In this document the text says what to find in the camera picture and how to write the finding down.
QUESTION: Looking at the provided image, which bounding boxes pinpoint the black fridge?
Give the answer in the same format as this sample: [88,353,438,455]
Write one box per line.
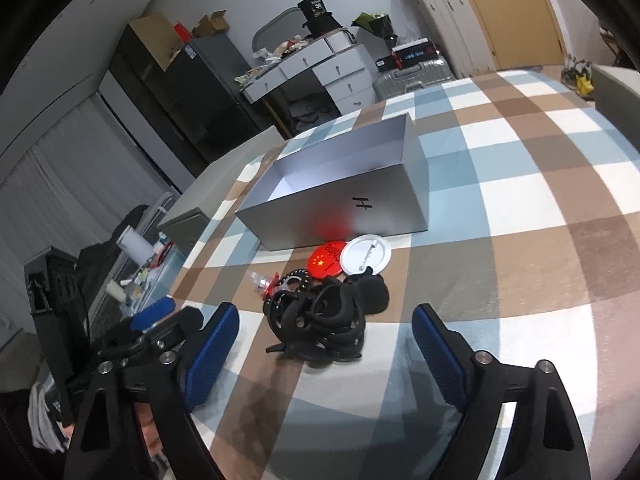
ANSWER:
[165,35,273,162]

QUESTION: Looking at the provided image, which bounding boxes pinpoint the black looped hair claw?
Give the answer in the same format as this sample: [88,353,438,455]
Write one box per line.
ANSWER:
[305,280,367,337]

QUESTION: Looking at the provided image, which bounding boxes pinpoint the dark wrapped flower bouquet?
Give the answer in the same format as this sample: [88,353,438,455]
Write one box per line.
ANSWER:
[351,11,399,51]

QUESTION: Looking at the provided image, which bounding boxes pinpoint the black beaded hair claw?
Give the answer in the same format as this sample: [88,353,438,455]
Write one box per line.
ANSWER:
[262,269,313,333]

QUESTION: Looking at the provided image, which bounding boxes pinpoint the large black hair claw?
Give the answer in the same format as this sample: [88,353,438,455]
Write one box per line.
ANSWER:
[265,305,365,364]

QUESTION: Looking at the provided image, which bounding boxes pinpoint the cluttered side table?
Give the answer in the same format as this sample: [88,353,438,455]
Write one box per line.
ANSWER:
[105,240,187,322]

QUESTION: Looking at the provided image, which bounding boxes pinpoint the grey curtain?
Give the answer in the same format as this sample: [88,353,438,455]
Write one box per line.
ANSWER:
[0,90,182,321]

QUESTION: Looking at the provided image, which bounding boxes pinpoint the wooden door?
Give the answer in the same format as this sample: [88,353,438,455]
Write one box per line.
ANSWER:
[465,0,571,72]

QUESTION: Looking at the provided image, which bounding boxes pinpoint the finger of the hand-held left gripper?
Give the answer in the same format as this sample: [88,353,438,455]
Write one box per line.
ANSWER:
[107,296,177,346]
[125,306,205,361]

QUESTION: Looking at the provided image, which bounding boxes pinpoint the white round badge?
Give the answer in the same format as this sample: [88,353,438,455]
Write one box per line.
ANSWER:
[340,235,392,277]

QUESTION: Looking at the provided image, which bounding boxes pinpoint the grey cardboard box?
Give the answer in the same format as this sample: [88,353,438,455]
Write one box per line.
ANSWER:
[234,112,431,252]

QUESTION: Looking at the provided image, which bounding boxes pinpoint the silver suitcase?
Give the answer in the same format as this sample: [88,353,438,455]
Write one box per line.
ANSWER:
[372,55,456,102]

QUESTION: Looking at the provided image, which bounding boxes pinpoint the person's left forearm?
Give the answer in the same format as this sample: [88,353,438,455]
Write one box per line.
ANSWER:
[0,385,41,480]

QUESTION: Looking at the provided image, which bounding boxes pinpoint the black clothing heap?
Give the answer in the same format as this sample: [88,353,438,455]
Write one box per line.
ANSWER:
[77,205,162,322]

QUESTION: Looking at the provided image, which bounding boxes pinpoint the white desk with drawers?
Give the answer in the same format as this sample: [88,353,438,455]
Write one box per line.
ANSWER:
[240,30,376,139]

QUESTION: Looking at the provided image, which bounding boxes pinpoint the dark wardrobe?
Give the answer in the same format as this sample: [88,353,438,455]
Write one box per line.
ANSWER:
[107,12,211,177]

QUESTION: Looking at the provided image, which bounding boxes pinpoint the grey framed mirror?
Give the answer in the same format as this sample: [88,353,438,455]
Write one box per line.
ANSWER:
[251,7,306,54]

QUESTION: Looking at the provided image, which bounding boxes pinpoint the white bottle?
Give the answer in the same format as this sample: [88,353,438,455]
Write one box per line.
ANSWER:
[116,225,154,264]

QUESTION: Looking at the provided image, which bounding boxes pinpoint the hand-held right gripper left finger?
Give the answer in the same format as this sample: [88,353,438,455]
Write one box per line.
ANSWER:
[65,301,241,480]

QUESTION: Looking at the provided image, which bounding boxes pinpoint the white suitcase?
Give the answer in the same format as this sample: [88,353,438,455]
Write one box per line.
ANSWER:
[416,0,499,79]

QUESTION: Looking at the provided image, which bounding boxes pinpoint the black fluffy scrunchie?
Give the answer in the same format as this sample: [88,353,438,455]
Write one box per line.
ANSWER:
[345,274,390,315]

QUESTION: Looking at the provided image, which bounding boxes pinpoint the red round badge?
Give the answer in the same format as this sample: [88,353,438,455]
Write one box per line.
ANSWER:
[309,241,347,278]

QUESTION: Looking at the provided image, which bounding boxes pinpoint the pile of shoes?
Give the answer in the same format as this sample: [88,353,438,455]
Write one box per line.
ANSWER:
[560,55,597,97]

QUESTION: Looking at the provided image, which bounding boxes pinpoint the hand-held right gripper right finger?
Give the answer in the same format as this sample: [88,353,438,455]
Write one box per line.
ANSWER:
[411,303,592,480]

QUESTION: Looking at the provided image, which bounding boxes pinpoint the black hat box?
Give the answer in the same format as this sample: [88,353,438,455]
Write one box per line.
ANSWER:
[297,0,346,36]

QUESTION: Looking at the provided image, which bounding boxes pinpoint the black box with display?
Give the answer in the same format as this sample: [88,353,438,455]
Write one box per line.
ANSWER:
[392,42,439,69]

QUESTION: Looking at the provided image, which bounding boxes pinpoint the grey cushion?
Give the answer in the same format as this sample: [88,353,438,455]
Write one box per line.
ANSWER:
[290,95,336,134]

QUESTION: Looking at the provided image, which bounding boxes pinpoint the open cardboard box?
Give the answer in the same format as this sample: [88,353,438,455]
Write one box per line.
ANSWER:
[192,10,231,39]

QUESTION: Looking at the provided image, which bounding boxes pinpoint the pile of snack packets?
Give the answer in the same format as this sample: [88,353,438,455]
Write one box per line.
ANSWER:
[235,34,321,87]

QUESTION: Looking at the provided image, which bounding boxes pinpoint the grey box lid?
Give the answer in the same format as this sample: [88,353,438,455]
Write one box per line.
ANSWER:
[159,125,283,256]

